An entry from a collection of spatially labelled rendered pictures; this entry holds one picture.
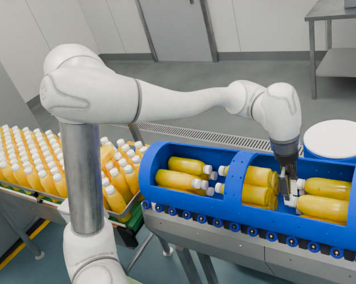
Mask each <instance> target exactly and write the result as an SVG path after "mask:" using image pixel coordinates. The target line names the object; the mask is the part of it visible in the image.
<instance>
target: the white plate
mask: <svg viewBox="0 0 356 284"><path fill-rule="evenodd" d="M304 144H305V146H306V147H307V148H308V149H309V150H310V151H311V152H312V153H314V154H316V155H318V156H321V157H325V158H332V159H344V158H351V157H355V156H356V122H352V121H347V120H340V119H337V120H329V121H324V122H320V123H317V124H316V125H314V126H312V127H311V128H309V129H308V130H307V131H306V133H305V135H304Z"/></svg>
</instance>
